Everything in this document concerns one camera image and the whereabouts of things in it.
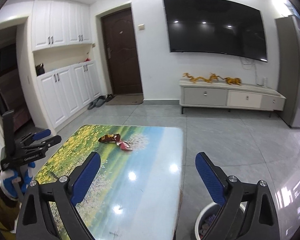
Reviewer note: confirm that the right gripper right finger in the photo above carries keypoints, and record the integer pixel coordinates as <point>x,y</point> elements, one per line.
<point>213,177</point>

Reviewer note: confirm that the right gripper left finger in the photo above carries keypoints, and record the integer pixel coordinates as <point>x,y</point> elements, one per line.
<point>82,177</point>

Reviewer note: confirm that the brown snack bag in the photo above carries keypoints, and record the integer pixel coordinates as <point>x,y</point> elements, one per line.
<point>110,138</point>

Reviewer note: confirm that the red pink wrapper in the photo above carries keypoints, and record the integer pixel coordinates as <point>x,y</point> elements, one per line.
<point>123,145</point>

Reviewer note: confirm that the white trash bin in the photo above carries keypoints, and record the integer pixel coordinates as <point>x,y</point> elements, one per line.
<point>207,216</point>

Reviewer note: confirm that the left blue white gloved hand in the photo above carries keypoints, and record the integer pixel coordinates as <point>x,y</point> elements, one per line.
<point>11,177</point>

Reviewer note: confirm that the yellow jacket sleeve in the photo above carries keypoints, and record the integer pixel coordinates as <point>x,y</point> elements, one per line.
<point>9,211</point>

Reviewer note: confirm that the white shoe cabinet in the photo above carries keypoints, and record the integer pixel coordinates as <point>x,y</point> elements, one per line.
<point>67,90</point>

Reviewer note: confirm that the grey slippers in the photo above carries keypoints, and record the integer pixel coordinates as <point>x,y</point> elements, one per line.
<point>101,100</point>

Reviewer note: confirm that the black bag on cabinet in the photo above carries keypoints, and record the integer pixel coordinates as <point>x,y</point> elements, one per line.
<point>40,69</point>

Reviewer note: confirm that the white tv cabinet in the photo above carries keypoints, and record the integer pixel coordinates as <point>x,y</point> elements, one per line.
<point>222,95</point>

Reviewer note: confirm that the brown door mat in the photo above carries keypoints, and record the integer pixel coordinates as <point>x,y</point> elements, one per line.
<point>126,99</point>

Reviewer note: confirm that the golden dragon ornament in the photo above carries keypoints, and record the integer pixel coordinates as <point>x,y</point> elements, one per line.
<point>214,77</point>

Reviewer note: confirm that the dark brown entrance door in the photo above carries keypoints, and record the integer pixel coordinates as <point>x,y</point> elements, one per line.
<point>121,52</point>

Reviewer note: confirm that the grey refrigerator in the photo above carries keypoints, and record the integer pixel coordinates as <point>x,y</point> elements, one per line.
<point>288,29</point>

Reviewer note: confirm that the white upper wall cabinet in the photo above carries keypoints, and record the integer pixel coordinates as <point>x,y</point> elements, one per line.
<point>57,23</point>

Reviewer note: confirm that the black wall television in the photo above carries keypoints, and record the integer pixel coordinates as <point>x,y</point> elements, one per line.
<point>215,26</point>

